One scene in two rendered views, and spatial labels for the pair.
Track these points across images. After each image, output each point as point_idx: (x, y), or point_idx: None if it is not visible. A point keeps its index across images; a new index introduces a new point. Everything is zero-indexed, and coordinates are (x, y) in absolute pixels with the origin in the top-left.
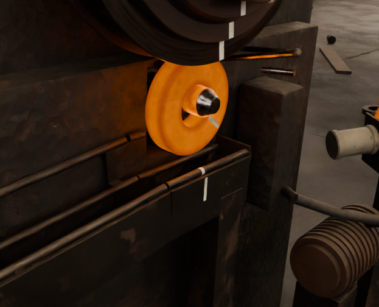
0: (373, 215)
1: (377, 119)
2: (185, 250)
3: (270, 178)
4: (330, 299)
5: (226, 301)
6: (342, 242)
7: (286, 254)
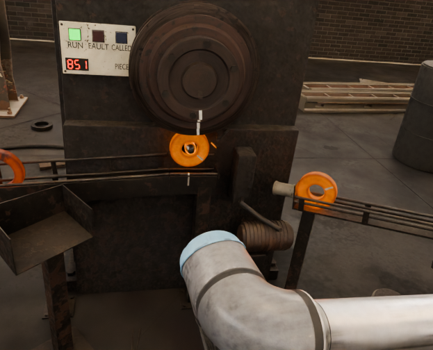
0: (273, 224)
1: (296, 182)
2: None
3: (233, 190)
4: None
5: (202, 232)
6: (253, 229)
7: None
